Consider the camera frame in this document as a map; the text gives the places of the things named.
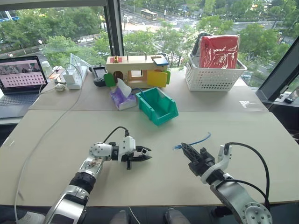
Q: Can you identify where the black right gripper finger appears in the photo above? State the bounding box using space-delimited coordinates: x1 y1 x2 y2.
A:
182 142 204 162
181 143 197 164

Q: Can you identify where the long white cable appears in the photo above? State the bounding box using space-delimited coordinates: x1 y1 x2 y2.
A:
14 63 84 224

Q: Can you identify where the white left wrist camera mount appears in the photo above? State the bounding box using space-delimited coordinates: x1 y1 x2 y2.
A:
117 136 136 163

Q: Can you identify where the white power strip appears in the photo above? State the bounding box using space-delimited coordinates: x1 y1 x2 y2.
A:
61 53 88 90

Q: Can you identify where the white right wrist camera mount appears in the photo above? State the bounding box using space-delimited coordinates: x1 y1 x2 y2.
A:
200 144 233 184

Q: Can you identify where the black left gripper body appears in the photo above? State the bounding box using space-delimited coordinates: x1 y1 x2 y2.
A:
121 150 141 170

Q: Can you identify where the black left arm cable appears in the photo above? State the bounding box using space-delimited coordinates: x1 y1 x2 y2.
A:
102 126 130 143

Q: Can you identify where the open laptop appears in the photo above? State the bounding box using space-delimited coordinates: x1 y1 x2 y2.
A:
0 55 49 119

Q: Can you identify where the white paper sheet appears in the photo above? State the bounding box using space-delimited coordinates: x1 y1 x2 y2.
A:
17 210 46 224

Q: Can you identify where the black flat item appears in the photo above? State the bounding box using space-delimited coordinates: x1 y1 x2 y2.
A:
191 35 204 58

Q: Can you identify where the red package in plastic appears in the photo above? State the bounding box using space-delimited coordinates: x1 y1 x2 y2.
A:
199 35 241 70

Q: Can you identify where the wooden lock toy box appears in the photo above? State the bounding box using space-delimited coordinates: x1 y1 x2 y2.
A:
105 51 171 89

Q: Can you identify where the dark window pillar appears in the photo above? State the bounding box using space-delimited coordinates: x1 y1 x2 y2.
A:
103 0 125 57

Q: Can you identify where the small black device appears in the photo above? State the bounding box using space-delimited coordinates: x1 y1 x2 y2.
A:
283 86 299 105

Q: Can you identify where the thin white wire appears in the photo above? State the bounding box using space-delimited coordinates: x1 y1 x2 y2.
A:
128 206 141 224

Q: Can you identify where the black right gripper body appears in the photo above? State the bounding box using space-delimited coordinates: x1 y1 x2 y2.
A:
188 147 216 177

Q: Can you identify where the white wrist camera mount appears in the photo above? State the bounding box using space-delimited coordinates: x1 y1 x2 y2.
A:
117 136 136 163
200 144 233 184

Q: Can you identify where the orange and white small box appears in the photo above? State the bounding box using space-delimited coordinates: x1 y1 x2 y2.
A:
48 66 65 83

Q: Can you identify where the dark slanted window frame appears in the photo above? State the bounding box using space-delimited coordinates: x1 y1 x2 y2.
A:
255 42 299 104

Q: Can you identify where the white perforated plastic basket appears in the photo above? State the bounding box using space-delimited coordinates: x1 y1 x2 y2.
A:
185 53 248 92

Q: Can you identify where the translucent plastic cup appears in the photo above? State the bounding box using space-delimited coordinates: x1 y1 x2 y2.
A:
41 61 54 79

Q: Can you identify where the blue network cable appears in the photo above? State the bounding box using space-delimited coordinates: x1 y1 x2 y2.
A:
134 88 147 99
172 132 212 151

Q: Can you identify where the black handheld controller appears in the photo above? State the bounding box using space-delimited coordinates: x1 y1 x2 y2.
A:
89 62 107 88

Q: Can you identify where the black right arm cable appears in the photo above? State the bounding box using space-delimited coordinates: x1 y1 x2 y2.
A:
223 142 271 210

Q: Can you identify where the green plastic bin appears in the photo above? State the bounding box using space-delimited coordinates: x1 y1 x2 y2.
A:
135 87 179 127

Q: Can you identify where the purple tissue pack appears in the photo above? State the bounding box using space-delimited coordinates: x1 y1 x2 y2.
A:
109 77 137 111

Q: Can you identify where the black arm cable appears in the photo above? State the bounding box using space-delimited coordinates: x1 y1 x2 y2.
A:
223 142 271 210
102 126 130 143

